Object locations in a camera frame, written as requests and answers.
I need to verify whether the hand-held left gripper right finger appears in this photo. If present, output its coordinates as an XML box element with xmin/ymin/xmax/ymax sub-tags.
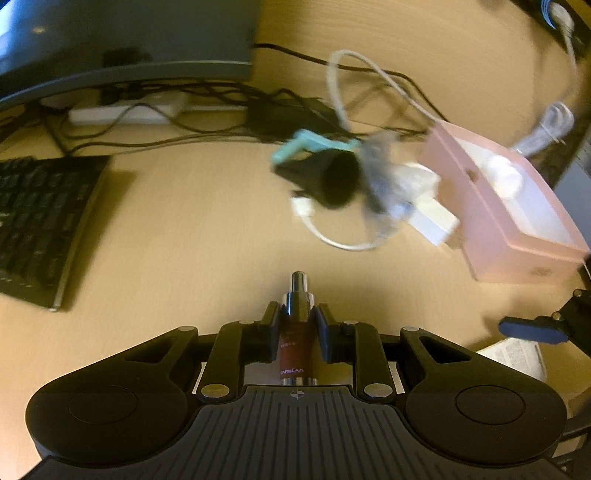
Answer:
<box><xmin>314</xmin><ymin>302</ymin><xmax>472</xmax><ymax>400</ymax></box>

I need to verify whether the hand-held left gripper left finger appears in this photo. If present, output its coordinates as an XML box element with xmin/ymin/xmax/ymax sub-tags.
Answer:
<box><xmin>124</xmin><ymin>302</ymin><xmax>282</xmax><ymax>400</ymax></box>

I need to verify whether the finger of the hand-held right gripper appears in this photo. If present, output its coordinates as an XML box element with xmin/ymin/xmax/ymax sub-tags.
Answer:
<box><xmin>499</xmin><ymin>288</ymin><xmax>591</xmax><ymax>357</ymax></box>

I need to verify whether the long white cable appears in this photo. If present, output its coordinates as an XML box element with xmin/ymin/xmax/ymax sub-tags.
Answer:
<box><xmin>325</xmin><ymin>50</ymin><xmax>445</xmax><ymax>136</ymax></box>

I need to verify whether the white power adapter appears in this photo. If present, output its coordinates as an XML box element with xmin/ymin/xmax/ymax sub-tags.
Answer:
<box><xmin>401</xmin><ymin>161</ymin><xmax>461</xmax><ymax>248</ymax></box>

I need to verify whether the dark computer case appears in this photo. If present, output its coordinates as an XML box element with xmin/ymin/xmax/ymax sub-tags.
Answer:
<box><xmin>551</xmin><ymin>124</ymin><xmax>591</xmax><ymax>209</ymax></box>

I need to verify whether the black cable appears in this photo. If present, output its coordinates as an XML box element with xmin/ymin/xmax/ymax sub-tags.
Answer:
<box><xmin>254</xmin><ymin>43</ymin><xmax>419</xmax><ymax>100</ymax></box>

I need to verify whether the pink box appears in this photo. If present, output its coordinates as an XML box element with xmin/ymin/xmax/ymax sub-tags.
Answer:
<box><xmin>418</xmin><ymin>122</ymin><xmax>591</xmax><ymax>282</ymax></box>

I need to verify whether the printed paper leaflet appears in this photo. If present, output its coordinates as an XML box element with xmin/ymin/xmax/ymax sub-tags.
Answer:
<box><xmin>475</xmin><ymin>337</ymin><xmax>548</xmax><ymax>384</ymax></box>

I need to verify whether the black cup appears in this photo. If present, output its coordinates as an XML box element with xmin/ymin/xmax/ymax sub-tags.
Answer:
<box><xmin>274</xmin><ymin>150</ymin><xmax>363</xmax><ymax>209</ymax></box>

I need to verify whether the black power adapter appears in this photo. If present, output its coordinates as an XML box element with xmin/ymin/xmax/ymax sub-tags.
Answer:
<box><xmin>247</xmin><ymin>97</ymin><xmax>339</xmax><ymax>140</ymax></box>

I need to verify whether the dark computer monitor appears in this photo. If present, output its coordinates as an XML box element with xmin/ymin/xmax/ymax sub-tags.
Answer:
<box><xmin>0</xmin><ymin>0</ymin><xmax>260</xmax><ymax>105</ymax></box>

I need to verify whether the bundled white cable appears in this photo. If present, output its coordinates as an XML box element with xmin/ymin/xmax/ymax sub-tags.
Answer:
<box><xmin>514</xmin><ymin>102</ymin><xmax>576</xmax><ymax>158</ymax></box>

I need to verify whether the black keyboard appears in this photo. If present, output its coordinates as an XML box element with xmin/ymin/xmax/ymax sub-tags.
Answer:
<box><xmin>0</xmin><ymin>154</ymin><xmax>114</xmax><ymax>313</ymax></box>

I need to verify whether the white power strip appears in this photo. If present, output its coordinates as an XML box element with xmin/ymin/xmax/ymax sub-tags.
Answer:
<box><xmin>69</xmin><ymin>93</ymin><xmax>188</xmax><ymax>125</ymax></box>

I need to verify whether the white round item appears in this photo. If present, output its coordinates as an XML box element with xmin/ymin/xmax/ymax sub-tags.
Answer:
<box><xmin>485</xmin><ymin>154</ymin><xmax>525</xmax><ymax>200</ymax></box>

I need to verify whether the clear plastic bag with black item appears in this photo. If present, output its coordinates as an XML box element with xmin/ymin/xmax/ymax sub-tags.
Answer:
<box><xmin>356</xmin><ymin>133</ymin><xmax>417</xmax><ymax>241</ymax></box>

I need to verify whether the dark red cosmetic bottle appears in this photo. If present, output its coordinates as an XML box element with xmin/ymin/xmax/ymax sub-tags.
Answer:
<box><xmin>277</xmin><ymin>271</ymin><xmax>320</xmax><ymax>387</ymax></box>

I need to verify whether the tangle of black cables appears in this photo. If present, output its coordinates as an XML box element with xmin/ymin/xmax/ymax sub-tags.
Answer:
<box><xmin>0</xmin><ymin>78</ymin><xmax>278</xmax><ymax>155</ymax></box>

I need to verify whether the teal plastic tool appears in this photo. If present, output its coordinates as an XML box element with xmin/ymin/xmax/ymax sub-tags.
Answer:
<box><xmin>270</xmin><ymin>129</ymin><xmax>361</xmax><ymax>168</ymax></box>

